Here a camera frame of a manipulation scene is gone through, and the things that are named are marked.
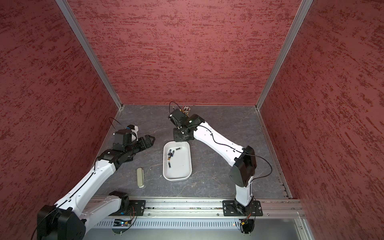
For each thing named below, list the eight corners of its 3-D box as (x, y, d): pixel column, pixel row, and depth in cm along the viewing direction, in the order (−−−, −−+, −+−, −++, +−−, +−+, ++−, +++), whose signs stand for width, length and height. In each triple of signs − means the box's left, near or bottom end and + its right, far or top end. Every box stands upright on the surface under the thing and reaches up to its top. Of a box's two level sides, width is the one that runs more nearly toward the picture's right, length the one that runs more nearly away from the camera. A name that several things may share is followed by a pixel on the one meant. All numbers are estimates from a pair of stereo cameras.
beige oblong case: (138, 188, 82) (136, 186, 79) (138, 170, 89) (136, 167, 86) (144, 187, 83) (142, 185, 80) (144, 168, 89) (142, 166, 86)
